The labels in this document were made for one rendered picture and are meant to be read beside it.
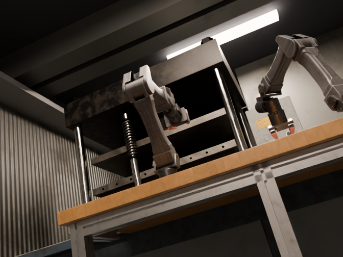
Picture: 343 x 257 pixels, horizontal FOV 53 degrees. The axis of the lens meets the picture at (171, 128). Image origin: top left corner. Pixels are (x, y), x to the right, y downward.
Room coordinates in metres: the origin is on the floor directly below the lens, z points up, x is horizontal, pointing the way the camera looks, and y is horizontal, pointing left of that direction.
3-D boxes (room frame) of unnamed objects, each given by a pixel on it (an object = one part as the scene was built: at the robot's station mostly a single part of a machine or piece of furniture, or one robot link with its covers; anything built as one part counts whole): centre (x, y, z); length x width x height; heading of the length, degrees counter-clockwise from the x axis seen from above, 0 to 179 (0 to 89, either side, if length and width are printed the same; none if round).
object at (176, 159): (1.12, 0.05, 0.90); 0.09 x 0.06 x 0.06; 75
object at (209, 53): (2.57, 0.05, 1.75); 1.30 x 0.84 x 0.61; 73
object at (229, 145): (2.62, 0.03, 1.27); 1.10 x 0.74 x 0.05; 73
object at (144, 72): (1.12, 0.04, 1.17); 0.30 x 0.09 x 0.12; 165
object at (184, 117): (1.38, -0.02, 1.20); 0.10 x 0.07 x 0.07; 75
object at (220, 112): (2.63, 0.03, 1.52); 1.10 x 0.70 x 0.05; 73
